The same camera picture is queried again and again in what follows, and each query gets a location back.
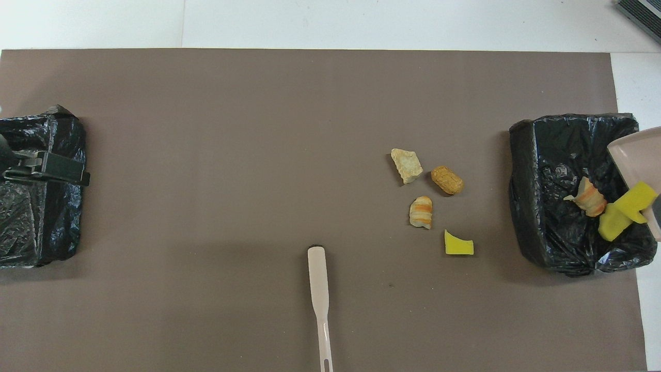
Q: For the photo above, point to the notched yellow sponge piece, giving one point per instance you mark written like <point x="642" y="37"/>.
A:
<point x="613" y="223"/>

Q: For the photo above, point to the torn orange-crust bread piece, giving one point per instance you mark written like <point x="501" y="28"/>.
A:
<point x="591" y="200"/>

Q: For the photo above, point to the striped croissant piece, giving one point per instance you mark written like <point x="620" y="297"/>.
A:
<point x="421" y="212"/>

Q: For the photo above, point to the grey ribbed device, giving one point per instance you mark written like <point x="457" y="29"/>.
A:
<point x="643" y="15"/>

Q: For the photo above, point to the rectangular yellow sponge piece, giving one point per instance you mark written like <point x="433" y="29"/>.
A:
<point x="638" y="199"/>

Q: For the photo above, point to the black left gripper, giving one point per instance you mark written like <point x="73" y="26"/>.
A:
<point x="5" y="157"/>

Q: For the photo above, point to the bin lined with black bag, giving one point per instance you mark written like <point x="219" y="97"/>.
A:
<point x="46" y="227"/>
<point x="547" y="196"/>

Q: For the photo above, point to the beige hand brush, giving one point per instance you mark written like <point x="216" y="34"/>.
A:
<point x="318" y="279"/>

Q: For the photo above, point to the beige plastic dustpan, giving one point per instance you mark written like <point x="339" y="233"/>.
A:
<point x="643" y="155"/>

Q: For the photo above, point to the brown bread roll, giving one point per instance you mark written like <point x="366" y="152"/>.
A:
<point x="447" y="180"/>

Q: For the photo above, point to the pale bread chunk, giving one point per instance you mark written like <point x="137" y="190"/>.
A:
<point x="408" y="164"/>

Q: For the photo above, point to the small yellow sponge wedge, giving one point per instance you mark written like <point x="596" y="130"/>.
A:
<point x="457" y="245"/>

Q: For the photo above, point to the brown table mat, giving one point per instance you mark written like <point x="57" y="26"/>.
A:
<point x="232" y="181"/>

